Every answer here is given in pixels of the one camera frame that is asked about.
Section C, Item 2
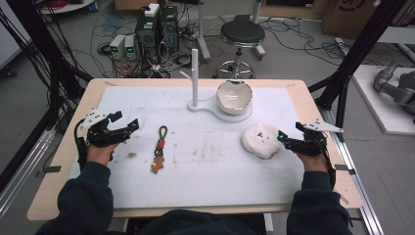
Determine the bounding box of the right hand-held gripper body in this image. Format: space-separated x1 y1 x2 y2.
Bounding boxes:
284 118 345 158

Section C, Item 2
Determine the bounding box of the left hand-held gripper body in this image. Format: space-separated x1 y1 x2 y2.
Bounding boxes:
78 109 132 148

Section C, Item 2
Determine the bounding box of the white fluffy plush pad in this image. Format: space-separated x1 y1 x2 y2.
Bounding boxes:
240 122 285 161

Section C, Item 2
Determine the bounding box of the gingerbread man keychain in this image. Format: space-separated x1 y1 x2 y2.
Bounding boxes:
150 124 169 175

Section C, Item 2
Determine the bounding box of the person's right hand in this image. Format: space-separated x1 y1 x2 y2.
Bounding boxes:
295 151 329 174

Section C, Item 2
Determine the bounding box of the person's left hand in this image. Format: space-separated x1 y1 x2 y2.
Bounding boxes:
85 142 120 166

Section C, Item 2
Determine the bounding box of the white ceramic bowl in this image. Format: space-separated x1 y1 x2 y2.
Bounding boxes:
215 79 254 116

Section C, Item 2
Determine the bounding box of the grey power supply unit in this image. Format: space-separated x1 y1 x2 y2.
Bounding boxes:
123 33 138 61
109 33 127 60

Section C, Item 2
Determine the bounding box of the white stand with peg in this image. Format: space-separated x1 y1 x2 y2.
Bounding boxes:
179 48 254 124

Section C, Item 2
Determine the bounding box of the white floor board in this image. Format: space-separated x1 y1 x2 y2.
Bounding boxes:
351 64 415 137

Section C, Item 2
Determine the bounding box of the wooden table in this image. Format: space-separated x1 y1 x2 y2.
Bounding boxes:
26 77 364 222

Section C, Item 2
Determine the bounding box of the black computer tower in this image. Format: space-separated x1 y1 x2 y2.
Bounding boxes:
159 5 180 54
134 14 161 64

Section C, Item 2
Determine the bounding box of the white table mat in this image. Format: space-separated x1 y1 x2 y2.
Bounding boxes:
69 85 309 211

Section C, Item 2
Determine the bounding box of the white power strip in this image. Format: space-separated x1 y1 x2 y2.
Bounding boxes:
334 36 352 57

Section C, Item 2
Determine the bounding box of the white table leg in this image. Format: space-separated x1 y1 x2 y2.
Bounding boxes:
196 0 212 64
254 0 267 62

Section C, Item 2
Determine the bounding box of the black round stool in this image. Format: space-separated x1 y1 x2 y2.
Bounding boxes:
212 19 267 80

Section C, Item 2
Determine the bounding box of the white box on computer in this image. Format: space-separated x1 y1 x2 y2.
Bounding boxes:
144 2 161 19

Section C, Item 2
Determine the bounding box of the cardboard box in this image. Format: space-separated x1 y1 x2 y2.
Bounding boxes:
320 0 407 41

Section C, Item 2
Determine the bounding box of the round white table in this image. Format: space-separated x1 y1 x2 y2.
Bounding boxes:
38 0 96 16

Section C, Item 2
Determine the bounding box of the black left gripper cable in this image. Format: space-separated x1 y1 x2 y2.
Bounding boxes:
73 118 89 171

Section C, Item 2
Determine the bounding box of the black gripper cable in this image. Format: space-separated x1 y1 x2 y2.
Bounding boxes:
73 118 89 171
320 136 338 191

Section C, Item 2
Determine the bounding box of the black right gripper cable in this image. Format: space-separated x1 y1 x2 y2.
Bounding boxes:
320 136 338 191

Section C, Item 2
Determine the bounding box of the aluminium rail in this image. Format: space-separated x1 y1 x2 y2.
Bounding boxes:
319 107 386 235
0 127 57 218

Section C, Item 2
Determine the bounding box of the tangle of floor cables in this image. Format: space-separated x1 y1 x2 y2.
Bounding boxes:
91 13 200 79

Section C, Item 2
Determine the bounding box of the black floor cable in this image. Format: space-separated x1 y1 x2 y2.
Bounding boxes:
262 16 388 67

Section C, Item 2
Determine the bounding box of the black metal frame strut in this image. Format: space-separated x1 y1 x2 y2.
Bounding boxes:
0 0 94 138
307 0 415 140

